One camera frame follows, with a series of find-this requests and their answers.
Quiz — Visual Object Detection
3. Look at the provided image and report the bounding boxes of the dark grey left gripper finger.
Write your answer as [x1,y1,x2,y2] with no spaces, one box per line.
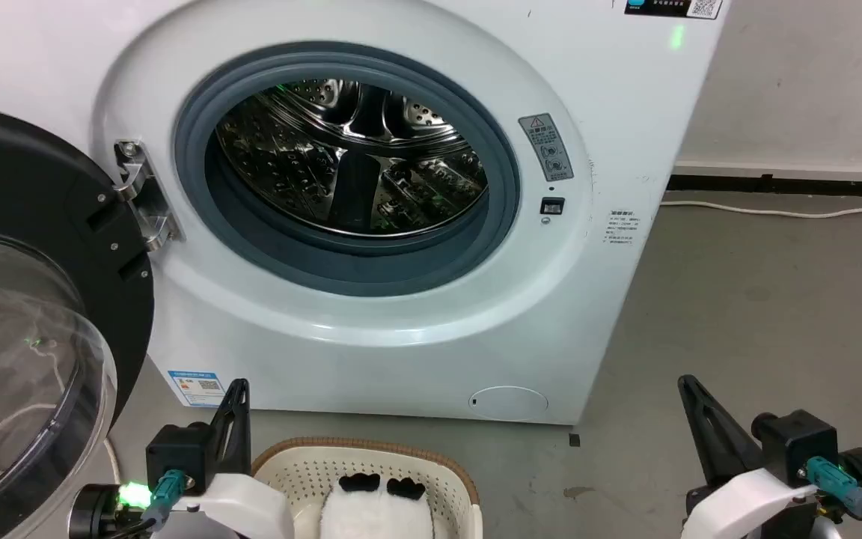
[207,378,251,481]

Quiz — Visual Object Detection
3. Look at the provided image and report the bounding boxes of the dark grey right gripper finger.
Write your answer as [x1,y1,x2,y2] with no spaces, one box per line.
[677,374,765,487]

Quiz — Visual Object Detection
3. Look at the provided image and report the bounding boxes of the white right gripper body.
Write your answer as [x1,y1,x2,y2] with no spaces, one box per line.
[682,467,821,539]

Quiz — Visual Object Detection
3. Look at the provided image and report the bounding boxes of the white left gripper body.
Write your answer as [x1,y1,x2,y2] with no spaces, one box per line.
[174,470,295,539]

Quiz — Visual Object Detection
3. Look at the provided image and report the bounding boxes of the steel washing machine drum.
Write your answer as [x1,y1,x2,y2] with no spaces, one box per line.
[215,79,489,237]

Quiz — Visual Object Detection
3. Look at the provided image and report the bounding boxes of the black round washer door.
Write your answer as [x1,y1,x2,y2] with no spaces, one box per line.
[0,103,156,539]

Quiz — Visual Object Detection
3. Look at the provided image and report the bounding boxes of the white front-load washing machine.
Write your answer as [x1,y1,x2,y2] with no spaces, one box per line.
[0,0,733,426]

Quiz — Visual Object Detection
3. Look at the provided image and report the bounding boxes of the blue energy label sticker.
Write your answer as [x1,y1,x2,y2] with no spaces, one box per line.
[168,370,227,408]

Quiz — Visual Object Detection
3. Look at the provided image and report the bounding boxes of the cream plastic laundry basket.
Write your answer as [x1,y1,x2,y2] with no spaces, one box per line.
[251,437,483,539]

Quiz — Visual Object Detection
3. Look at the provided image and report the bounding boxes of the white black panda plush toy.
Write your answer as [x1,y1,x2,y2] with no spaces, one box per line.
[318,473,435,539]

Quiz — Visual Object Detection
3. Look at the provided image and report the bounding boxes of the round drain filter cover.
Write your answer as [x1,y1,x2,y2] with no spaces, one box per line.
[469,386,549,421]

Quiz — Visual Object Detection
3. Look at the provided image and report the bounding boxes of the small printed text label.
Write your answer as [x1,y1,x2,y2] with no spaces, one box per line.
[603,210,638,247]

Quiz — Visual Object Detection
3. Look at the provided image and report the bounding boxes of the metal door hinge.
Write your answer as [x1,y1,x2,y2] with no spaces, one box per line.
[114,139,180,252]

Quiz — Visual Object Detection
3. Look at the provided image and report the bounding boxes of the black baseboard strip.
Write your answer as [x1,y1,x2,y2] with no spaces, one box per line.
[667,174,862,198]

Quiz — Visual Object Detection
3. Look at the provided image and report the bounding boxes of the grey rubber door gasket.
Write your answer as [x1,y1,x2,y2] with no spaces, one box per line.
[174,42,522,297]

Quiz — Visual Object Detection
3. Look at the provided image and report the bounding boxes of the grey warning sticker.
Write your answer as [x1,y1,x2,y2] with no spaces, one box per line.
[518,113,575,183]

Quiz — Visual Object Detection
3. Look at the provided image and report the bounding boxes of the black QR code sticker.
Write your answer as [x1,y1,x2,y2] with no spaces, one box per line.
[624,0,724,20]

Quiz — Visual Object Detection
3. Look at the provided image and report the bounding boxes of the teal left cable connector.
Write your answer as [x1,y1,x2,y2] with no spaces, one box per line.
[141,469,191,526]

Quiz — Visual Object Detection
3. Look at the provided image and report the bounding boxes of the teal cable connector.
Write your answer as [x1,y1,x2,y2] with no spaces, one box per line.
[799,456,862,520]
[141,469,191,526]

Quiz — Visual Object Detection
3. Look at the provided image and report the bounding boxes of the teal right cable connector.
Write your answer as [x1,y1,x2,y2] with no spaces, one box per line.
[799,456,862,520]

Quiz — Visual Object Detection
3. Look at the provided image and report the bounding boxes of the white cable on floor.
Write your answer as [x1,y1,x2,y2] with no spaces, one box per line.
[660,199,862,219]

